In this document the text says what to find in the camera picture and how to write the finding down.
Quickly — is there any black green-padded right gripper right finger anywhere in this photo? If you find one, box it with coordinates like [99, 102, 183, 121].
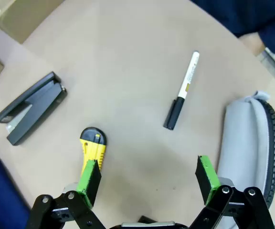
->
[189, 155, 275, 229]

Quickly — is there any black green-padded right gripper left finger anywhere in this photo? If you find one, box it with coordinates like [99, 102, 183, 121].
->
[26, 159, 109, 229]

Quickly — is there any yellow black utility knife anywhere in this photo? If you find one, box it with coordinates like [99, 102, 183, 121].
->
[62, 127, 108, 194]

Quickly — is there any small black block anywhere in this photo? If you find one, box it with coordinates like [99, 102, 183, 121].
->
[138, 215, 158, 225]

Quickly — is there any navy pencil case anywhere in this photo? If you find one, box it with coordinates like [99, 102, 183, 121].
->
[0, 157, 32, 229]

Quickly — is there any black stapler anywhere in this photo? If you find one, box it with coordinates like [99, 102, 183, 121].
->
[0, 71, 68, 146]

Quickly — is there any white marker with black cap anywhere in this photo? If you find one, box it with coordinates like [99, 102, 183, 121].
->
[163, 51, 200, 131]

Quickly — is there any cardboard box with divider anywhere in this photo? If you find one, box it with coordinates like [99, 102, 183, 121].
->
[0, 0, 65, 45]

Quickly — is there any person's left hand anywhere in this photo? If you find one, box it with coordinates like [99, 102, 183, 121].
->
[237, 31, 266, 57]

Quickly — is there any person in blue coat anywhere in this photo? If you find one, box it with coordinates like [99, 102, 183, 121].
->
[190, 0, 275, 38]

